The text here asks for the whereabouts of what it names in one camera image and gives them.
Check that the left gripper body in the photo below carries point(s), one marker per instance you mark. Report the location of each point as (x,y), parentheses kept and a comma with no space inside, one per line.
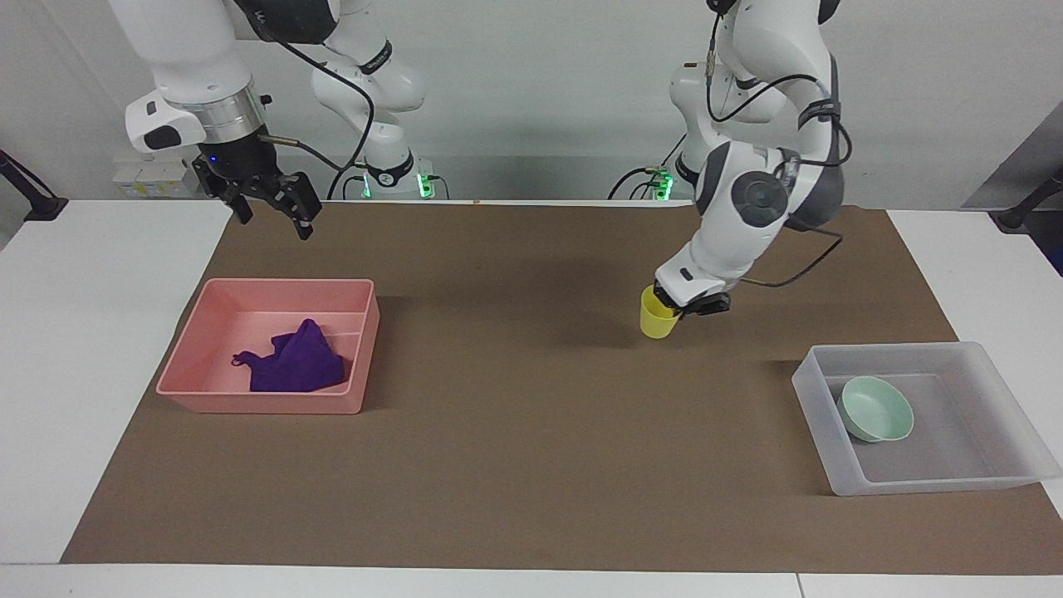
(708,304)

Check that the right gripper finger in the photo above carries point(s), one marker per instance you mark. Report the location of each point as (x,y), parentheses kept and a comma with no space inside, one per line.
(296,199)
(231,198)

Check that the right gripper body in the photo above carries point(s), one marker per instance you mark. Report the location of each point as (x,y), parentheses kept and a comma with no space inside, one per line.
(235,159)

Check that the yellow plastic cup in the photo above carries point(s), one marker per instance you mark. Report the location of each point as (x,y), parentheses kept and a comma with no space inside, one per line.
(658,324)

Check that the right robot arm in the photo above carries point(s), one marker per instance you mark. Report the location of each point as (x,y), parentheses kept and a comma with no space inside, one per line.
(187,50)

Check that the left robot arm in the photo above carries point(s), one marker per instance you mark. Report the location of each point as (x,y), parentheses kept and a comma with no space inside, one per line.
(751,199)

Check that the pink plastic box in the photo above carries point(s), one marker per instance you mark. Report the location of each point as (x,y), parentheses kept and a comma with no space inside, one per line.
(212,390)

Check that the translucent plastic box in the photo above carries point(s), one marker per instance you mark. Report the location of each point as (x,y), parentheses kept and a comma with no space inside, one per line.
(955,482)

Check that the purple cloth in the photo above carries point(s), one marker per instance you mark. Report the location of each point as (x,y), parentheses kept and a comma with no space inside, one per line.
(299,365)

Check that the black stand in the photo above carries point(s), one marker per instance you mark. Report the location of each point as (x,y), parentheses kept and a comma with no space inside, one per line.
(1026,208)
(33,199)

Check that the light green bowl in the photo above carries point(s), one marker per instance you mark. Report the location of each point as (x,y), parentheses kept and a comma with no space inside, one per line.
(882,414)

